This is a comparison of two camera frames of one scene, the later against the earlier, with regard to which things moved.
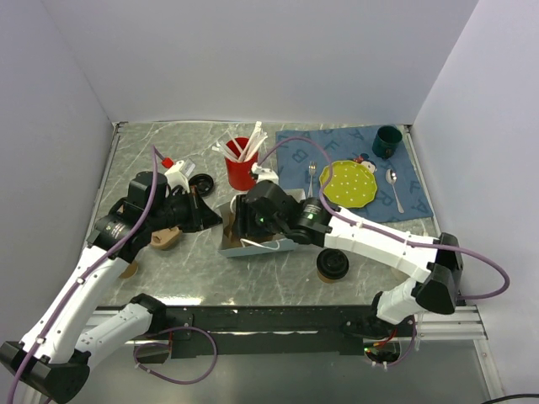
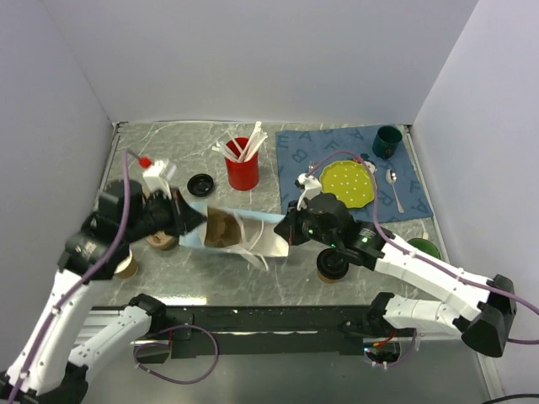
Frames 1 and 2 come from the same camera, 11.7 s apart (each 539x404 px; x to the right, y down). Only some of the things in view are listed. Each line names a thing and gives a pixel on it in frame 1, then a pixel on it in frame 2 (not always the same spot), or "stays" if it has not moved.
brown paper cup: [130, 270] stays
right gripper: [244, 210] → [288, 228]
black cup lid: [332, 263] stays
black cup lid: [204, 183] stays
